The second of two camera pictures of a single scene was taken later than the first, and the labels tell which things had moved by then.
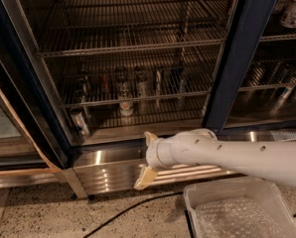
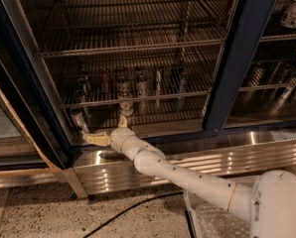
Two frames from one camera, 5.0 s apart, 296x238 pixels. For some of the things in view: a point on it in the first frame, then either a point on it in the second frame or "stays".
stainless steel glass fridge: (79, 73) stays
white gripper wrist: (153, 155) to (118, 138)
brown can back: (121, 73) stays
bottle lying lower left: (79, 122) stays
